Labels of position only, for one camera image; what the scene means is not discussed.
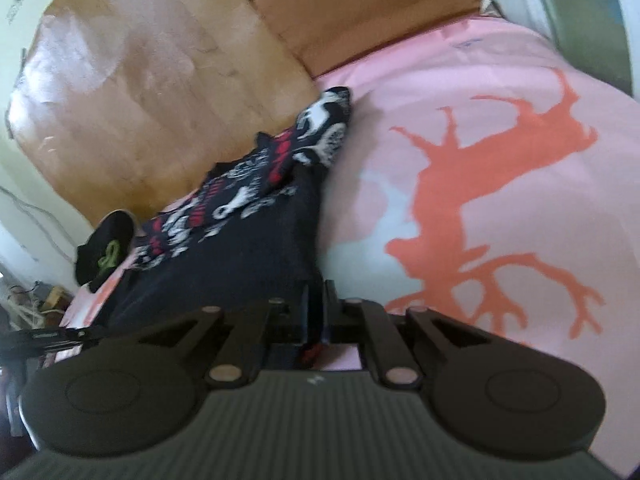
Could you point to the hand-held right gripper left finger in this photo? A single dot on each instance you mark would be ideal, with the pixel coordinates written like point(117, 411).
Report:
point(299, 317)

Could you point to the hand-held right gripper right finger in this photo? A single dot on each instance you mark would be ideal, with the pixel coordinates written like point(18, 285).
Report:
point(331, 317)

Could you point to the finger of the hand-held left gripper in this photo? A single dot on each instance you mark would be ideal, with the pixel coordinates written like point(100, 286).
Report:
point(55, 337)

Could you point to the navy knit deer sweater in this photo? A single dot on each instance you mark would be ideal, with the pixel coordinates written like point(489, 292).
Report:
point(240, 240)

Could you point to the black cloth with green print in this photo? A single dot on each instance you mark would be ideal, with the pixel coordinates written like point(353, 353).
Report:
point(102, 247)

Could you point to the pink printed bedsheet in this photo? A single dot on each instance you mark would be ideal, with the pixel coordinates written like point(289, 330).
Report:
point(500, 170)

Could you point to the wooden headboard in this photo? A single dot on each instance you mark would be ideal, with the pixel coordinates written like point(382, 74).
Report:
point(150, 90)

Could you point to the brown mesh cushion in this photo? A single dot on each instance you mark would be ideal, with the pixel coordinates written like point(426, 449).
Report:
point(360, 10)

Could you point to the white cushion tag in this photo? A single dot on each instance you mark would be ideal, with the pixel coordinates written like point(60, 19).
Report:
point(486, 5)

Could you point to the white window frame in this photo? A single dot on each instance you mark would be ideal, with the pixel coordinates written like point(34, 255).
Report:
point(575, 15)

